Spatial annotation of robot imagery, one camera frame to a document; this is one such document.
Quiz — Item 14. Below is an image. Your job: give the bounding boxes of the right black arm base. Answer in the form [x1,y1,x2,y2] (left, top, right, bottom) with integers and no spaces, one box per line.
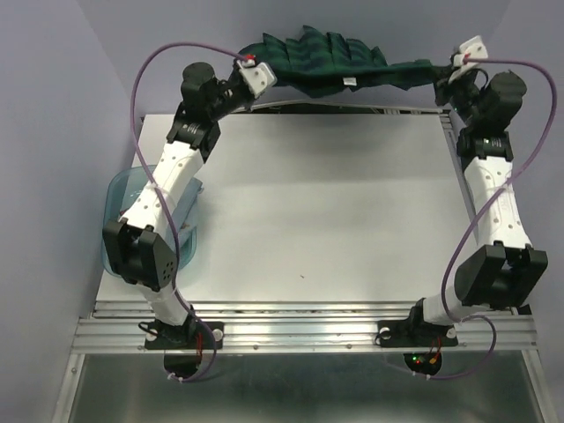
[374,303,458,378]

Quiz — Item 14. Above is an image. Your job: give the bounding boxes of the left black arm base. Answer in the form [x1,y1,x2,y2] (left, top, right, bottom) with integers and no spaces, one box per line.
[137,318,225,383]

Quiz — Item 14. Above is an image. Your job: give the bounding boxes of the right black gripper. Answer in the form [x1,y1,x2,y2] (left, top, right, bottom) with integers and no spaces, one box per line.
[432,65,485,129]

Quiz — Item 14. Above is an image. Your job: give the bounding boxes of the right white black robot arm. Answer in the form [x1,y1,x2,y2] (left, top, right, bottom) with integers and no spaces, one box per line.
[405,67,548,344]

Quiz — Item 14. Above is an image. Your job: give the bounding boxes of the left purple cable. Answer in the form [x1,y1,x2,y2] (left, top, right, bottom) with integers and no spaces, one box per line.
[130,41,256,384]

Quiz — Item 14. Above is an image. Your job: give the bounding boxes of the blue plastic basket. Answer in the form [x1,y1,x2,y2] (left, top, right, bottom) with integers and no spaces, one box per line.
[102,167,198,269]

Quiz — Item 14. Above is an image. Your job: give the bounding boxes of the purple cable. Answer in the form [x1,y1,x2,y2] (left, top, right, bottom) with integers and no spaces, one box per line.
[385,55,557,382]
[130,41,256,384]

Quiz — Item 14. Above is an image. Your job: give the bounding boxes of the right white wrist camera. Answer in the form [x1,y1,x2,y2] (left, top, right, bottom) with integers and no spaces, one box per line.
[448,35,488,84]

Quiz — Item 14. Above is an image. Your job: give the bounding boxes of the aluminium frame rail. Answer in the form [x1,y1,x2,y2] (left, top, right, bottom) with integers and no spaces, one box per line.
[52,100,552,423]

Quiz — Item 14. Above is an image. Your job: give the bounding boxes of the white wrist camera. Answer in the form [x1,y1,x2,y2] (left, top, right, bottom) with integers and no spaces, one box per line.
[235,60,278,99]
[448,35,488,84]

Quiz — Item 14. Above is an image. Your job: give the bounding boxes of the green plaid skirt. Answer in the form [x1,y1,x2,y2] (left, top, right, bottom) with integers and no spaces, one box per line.
[240,26,452,99]

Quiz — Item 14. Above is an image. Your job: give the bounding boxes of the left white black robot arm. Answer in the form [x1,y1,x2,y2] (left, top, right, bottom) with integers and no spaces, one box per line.
[102,60,277,347]

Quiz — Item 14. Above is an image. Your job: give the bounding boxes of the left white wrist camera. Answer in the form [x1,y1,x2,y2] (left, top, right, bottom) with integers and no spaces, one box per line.
[235,60,278,99]

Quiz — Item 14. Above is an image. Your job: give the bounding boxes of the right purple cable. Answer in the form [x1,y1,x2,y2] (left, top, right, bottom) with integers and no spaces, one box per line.
[385,55,557,382]

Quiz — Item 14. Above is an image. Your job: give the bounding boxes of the light blue denim skirt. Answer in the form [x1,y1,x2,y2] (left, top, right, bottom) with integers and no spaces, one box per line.
[119,178,203,234]

